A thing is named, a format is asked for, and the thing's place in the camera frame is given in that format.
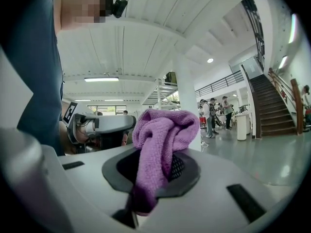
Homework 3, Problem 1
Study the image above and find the black head-mounted camera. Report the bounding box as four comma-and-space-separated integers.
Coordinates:
110, 0, 129, 18

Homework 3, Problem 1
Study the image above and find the black metal railing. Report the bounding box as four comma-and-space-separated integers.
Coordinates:
194, 70, 244, 97
240, 0, 266, 70

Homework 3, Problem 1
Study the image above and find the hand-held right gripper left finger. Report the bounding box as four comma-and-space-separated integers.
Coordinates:
57, 146, 139, 233

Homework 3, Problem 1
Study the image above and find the person's left hand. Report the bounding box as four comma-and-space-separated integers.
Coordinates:
75, 124, 98, 143

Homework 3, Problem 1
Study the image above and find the wooden staircase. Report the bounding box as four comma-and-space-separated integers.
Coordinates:
242, 73, 298, 138

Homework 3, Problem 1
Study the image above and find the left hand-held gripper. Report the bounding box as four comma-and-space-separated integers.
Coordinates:
60, 101, 137, 143

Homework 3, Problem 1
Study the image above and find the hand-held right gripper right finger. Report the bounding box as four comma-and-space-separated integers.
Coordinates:
135, 148, 296, 233

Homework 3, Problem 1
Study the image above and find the person's left forearm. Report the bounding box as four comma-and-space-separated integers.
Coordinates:
59, 122, 78, 155

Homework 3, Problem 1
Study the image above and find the wooden stair handrail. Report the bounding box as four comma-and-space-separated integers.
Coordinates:
268, 67, 305, 136

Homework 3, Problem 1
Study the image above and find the black yellow-green backpack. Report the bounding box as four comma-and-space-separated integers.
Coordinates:
164, 71, 178, 86

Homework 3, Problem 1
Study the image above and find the white pillar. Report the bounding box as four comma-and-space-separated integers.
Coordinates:
172, 45, 202, 152

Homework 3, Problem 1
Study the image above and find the white cylindrical bin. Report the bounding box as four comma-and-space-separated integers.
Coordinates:
236, 114, 251, 142

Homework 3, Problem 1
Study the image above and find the person's head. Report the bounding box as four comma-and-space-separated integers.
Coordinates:
53, 0, 115, 31

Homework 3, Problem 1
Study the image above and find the tube ceiling light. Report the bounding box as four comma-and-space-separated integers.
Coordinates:
278, 55, 289, 70
288, 13, 299, 45
84, 76, 120, 83

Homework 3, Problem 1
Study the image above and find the white power cable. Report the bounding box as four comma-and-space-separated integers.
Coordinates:
199, 133, 211, 152

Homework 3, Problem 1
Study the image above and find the purple cloth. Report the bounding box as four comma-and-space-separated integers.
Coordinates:
132, 108, 201, 216

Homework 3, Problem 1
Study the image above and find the person's navy shirt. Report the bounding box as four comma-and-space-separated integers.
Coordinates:
7, 0, 65, 156

